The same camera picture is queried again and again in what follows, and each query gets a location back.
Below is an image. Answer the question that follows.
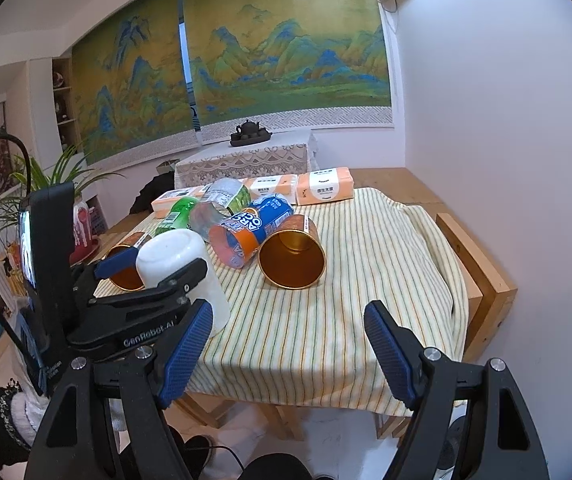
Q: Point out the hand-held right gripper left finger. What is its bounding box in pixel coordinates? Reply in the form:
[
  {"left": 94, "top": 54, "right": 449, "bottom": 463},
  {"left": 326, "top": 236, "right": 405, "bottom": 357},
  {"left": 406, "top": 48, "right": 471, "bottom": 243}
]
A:
[{"left": 26, "top": 299, "right": 215, "bottom": 480}]

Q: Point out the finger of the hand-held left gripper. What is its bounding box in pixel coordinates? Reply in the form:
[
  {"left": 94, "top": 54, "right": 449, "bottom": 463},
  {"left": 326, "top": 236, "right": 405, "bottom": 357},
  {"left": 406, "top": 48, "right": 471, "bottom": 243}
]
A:
[
  {"left": 70, "top": 247, "right": 142, "bottom": 307},
  {"left": 87, "top": 257, "right": 210, "bottom": 319}
]

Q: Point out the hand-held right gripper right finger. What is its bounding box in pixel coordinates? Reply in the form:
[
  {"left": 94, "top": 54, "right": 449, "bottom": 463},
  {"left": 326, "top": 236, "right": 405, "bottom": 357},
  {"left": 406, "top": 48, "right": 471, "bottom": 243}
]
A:
[{"left": 364, "top": 300, "right": 553, "bottom": 480}]

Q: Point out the white plastic cup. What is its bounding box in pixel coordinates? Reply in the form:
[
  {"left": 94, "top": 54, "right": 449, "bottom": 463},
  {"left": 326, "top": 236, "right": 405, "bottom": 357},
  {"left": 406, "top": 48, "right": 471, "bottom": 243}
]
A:
[{"left": 135, "top": 231, "right": 232, "bottom": 337}]

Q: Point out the gold-lined brown cup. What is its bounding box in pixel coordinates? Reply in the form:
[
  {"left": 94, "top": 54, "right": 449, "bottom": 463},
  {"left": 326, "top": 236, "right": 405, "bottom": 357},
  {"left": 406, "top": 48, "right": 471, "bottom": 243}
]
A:
[
  {"left": 100, "top": 232, "right": 153, "bottom": 291},
  {"left": 258, "top": 214, "right": 327, "bottom": 291}
]

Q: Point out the red and white vase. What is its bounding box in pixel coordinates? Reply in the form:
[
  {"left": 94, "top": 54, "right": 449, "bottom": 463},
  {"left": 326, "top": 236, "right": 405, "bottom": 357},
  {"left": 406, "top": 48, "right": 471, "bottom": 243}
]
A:
[{"left": 68, "top": 199, "right": 101, "bottom": 264}]

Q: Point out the green plastic bottle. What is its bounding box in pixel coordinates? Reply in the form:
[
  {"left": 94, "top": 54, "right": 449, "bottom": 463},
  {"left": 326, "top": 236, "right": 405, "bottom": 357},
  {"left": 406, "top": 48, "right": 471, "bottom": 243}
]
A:
[{"left": 155, "top": 197, "right": 202, "bottom": 237}]

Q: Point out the striped yellow tablecloth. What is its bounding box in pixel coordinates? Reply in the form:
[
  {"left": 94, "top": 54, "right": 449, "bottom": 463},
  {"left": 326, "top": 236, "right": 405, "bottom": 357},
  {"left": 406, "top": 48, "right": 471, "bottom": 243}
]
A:
[{"left": 93, "top": 187, "right": 470, "bottom": 419}]

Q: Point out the dark bag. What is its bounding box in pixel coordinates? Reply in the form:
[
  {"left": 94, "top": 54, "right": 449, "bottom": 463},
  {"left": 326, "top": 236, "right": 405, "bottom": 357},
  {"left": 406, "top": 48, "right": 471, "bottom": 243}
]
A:
[{"left": 130, "top": 174, "right": 176, "bottom": 214}]

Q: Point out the orange tissue pack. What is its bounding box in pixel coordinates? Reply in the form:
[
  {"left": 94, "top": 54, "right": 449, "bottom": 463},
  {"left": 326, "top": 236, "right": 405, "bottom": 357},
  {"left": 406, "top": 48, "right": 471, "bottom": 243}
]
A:
[
  {"left": 151, "top": 185, "right": 208, "bottom": 213},
  {"left": 242, "top": 174, "right": 300, "bottom": 198},
  {"left": 295, "top": 166, "right": 356, "bottom": 206}
]

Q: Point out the green potted plant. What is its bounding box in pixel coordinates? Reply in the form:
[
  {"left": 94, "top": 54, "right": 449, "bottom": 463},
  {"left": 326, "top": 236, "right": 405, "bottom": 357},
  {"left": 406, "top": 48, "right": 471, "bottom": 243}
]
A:
[{"left": 0, "top": 144, "right": 122, "bottom": 241}]

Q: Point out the orange blue drink bottle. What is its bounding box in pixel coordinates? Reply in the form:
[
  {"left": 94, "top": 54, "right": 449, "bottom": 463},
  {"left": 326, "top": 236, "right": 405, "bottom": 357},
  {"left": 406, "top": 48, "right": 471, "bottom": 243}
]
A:
[{"left": 209, "top": 194, "right": 295, "bottom": 269}]

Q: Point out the clear bottle with green label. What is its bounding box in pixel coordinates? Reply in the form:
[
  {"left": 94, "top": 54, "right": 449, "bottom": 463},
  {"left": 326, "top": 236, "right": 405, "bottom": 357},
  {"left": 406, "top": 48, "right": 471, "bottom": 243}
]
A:
[{"left": 188, "top": 177, "right": 253, "bottom": 242}]

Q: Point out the black shoe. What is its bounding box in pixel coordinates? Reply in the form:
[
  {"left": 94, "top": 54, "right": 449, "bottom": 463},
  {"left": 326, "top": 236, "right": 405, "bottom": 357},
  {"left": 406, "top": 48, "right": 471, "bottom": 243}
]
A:
[{"left": 180, "top": 434, "right": 218, "bottom": 478}]

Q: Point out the lace-covered white cabinet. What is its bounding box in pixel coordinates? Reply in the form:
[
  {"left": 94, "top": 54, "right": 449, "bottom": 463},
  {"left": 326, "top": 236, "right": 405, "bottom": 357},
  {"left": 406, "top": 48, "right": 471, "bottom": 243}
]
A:
[{"left": 173, "top": 129, "right": 320, "bottom": 192}]

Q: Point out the dark teapot set on tray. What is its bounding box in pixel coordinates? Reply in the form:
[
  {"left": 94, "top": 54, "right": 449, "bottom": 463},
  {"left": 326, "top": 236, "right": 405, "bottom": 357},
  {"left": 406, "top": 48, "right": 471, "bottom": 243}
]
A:
[{"left": 229, "top": 118, "right": 273, "bottom": 149}]

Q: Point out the wooden table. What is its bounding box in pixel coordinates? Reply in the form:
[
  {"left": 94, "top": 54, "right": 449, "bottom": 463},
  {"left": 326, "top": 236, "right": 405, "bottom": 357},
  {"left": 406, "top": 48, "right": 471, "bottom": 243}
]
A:
[{"left": 88, "top": 166, "right": 450, "bottom": 442}]

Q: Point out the landscape painting roller blind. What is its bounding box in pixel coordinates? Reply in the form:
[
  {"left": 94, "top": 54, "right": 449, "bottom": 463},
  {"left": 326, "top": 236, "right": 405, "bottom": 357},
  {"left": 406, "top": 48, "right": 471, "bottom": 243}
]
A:
[
  {"left": 181, "top": 0, "right": 397, "bottom": 147},
  {"left": 70, "top": 0, "right": 203, "bottom": 167}
]

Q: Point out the wooden wall shelf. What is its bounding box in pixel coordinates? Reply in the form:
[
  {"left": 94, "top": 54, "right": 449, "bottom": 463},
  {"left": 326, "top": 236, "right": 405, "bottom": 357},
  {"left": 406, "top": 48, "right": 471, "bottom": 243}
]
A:
[{"left": 51, "top": 56, "right": 78, "bottom": 147}]

